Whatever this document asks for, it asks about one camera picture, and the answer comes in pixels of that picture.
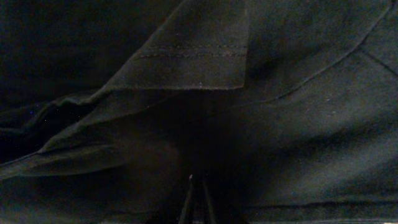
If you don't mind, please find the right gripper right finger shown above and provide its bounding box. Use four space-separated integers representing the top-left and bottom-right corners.
201 180 218 224

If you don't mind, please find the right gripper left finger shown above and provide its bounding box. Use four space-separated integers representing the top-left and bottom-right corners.
178 174 195 224

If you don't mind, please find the black t-shirt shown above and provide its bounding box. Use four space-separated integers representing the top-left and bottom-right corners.
1 1 397 223

